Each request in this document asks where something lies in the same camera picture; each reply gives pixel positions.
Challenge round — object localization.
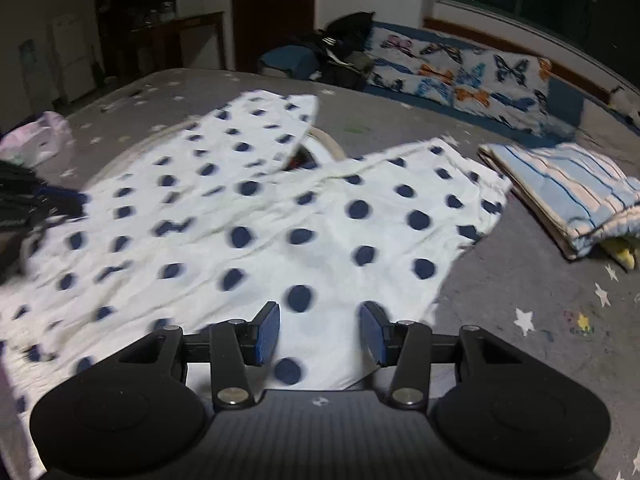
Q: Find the white navy polka dot garment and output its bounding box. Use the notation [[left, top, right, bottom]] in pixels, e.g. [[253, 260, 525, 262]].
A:
[[0, 89, 514, 461]]

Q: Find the grey star pattern table mat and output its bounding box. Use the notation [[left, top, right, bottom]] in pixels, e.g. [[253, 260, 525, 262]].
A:
[[1, 70, 639, 479]]

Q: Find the round black induction cooktop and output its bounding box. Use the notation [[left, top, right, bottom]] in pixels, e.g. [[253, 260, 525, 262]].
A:
[[85, 116, 346, 188]]

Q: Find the dark wooden shelf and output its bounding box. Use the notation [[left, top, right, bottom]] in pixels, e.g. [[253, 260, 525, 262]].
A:
[[93, 0, 228, 82]]

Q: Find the striped folded blanket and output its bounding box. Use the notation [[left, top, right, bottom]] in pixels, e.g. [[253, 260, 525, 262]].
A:
[[478, 142, 639, 260]]

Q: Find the yellow green plush toy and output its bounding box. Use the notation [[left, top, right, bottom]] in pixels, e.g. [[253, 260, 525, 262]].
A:
[[600, 237, 639, 271]]

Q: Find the blue sofa bench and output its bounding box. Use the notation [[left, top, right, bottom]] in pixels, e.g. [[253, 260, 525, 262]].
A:
[[258, 21, 639, 146]]

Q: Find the butterfly pattern cushion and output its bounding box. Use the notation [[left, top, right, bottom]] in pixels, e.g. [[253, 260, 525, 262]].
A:
[[366, 26, 551, 134]]

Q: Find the black bag on sofa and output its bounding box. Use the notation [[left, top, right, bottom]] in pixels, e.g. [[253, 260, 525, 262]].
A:
[[314, 11, 375, 91]]

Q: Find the plush toy pile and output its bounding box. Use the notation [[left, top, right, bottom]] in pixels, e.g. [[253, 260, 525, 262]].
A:
[[608, 86, 640, 128]]

